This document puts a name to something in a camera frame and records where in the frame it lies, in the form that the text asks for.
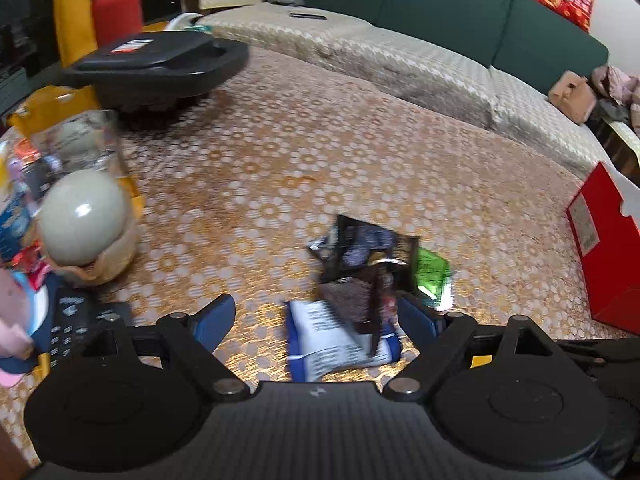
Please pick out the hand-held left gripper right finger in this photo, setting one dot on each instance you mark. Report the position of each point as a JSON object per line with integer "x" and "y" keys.
{"x": 417, "y": 317}

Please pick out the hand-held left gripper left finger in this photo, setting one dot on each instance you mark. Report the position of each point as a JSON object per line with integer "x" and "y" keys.
{"x": 212, "y": 320}

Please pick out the green foil snack packet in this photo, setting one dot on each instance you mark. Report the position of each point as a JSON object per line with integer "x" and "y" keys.
{"x": 430, "y": 270}

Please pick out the brown patterned snack packet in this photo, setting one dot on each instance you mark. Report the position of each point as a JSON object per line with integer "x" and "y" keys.
{"x": 350, "y": 300}

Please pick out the red cardboard box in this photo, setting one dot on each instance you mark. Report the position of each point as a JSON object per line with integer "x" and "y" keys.
{"x": 615, "y": 270}

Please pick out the blue white snack packet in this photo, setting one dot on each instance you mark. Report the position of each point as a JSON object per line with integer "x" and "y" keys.
{"x": 325, "y": 340}

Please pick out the black snack packet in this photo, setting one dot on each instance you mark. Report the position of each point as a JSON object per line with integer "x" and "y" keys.
{"x": 350, "y": 240}

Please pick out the black remote control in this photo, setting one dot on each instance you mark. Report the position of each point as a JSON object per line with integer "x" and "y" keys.
{"x": 70, "y": 315}

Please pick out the round grey beige ornament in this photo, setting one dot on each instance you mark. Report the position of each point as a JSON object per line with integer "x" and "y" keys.
{"x": 82, "y": 215}

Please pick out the blue pink coaster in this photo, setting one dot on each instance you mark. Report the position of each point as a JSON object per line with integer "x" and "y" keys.
{"x": 41, "y": 310}

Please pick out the floral patterned tablecloth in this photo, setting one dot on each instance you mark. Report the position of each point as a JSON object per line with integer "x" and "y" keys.
{"x": 300, "y": 160}

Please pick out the pink mug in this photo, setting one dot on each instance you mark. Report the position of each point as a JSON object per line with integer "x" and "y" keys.
{"x": 10, "y": 325}

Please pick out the yellow capped bottle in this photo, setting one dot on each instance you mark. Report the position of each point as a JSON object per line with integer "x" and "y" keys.
{"x": 12, "y": 222}

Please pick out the clear bag yellow edge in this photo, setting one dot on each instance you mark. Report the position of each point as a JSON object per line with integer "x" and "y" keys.
{"x": 85, "y": 132}

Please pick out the beige patterned sofa cover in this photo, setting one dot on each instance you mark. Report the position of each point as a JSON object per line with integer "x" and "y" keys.
{"x": 400, "y": 65}

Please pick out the black table appliance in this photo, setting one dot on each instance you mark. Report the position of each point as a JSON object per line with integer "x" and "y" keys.
{"x": 160, "y": 60}

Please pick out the beige handbag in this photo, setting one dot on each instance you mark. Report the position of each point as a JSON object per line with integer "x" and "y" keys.
{"x": 572, "y": 97}

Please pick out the pink padded jacket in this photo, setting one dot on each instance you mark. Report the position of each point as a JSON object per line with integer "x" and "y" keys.
{"x": 620, "y": 92}

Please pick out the green white pack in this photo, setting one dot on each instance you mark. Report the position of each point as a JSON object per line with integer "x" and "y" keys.
{"x": 187, "y": 20}

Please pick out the green sofa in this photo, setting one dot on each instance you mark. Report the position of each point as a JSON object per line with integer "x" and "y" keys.
{"x": 440, "y": 5}

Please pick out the black phone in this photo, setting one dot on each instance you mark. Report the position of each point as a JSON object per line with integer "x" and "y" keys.
{"x": 308, "y": 15}

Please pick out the red water bottle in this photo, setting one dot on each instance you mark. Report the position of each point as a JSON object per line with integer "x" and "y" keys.
{"x": 117, "y": 10}

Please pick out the yellow giraffe figure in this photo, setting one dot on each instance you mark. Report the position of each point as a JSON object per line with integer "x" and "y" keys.
{"x": 72, "y": 20}

